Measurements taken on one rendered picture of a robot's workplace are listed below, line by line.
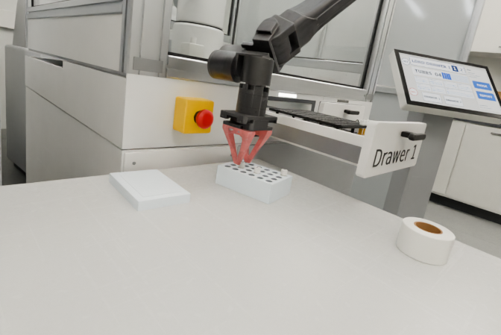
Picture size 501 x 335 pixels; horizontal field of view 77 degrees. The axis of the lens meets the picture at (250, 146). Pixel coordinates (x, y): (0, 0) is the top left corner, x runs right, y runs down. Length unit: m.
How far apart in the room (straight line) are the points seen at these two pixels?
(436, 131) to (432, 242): 1.27
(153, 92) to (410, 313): 0.54
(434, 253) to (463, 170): 3.14
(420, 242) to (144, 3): 0.60
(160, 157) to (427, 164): 1.38
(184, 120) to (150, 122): 0.07
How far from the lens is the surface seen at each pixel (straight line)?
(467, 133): 3.62
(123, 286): 0.36
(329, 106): 1.08
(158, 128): 0.68
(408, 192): 1.77
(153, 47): 0.65
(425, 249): 0.52
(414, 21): 2.48
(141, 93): 0.65
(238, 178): 0.59
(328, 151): 0.69
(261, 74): 0.57
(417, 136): 0.73
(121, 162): 0.67
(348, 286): 0.41
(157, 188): 0.54
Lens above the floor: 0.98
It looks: 13 degrees down
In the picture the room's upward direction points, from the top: 9 degrees clockwise
